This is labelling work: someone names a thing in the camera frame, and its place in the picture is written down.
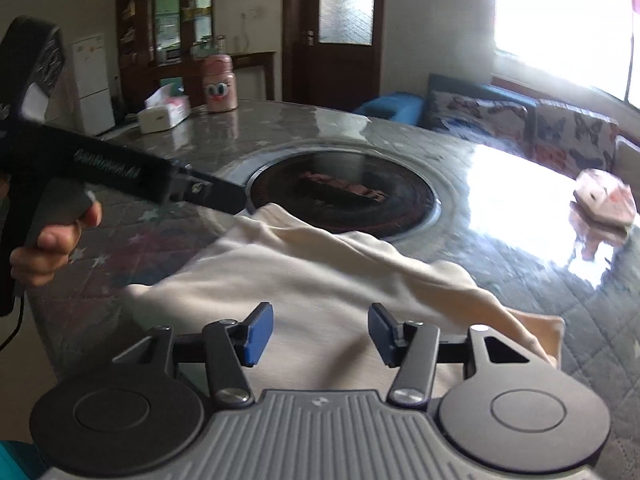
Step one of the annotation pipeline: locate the left hand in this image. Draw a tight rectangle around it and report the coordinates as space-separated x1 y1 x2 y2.
10 202 102 287

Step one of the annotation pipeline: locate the dark wooden cabinet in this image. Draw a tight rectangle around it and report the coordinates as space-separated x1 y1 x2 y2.
115 0 214 113

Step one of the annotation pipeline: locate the blue corner sofa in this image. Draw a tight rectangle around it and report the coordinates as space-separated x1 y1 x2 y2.
355 74 639 190

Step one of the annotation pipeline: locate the round induction hob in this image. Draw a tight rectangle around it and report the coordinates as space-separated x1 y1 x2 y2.
246 150 440 240

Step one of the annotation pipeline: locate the butterfly cushion left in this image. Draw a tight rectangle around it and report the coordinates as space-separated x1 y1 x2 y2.
426 91 528 151

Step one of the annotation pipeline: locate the window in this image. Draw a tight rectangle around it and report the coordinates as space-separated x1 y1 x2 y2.
494 0 639 107

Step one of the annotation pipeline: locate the plain grey cushion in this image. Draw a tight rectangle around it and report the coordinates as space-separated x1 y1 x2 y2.
612 136 640 190

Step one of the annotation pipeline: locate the pink tissue pack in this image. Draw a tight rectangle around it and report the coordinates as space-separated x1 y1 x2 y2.
572 168 637 231

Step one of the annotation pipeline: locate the dark wooden door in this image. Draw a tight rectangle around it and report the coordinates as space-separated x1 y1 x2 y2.
282 0 384 110

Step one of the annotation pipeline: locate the butterfly cushion right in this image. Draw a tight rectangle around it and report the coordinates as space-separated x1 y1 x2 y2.
532 100 620 179

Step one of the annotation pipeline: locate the butterfly cushion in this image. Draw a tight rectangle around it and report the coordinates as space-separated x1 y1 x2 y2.
426 91 528 151
532 100 620 179

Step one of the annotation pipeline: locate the white refrigerator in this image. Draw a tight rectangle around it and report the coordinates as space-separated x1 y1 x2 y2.
72 34 115 136

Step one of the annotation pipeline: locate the cream sweatshirt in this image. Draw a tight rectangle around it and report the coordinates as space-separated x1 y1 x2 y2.
122 205 564 393

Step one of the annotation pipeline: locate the pink cartoon thermos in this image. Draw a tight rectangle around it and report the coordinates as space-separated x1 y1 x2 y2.
202 54 238 114

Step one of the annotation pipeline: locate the white tissue box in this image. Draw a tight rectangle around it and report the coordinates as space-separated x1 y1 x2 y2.
137 84 191 134

